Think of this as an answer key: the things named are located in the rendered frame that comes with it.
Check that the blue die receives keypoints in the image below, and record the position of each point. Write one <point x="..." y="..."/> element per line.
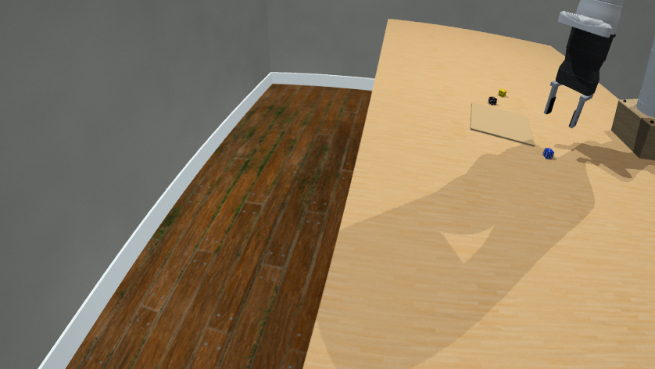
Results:
<point x="548" y="153"/>

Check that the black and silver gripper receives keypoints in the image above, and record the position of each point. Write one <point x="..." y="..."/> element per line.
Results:
<point x="593" y="28"/>

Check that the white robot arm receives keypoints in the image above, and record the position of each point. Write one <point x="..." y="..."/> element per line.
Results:
<point x="646" y="101"/>

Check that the beige square mat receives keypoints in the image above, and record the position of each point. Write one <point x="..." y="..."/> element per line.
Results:
<point x="501" y="123"/>

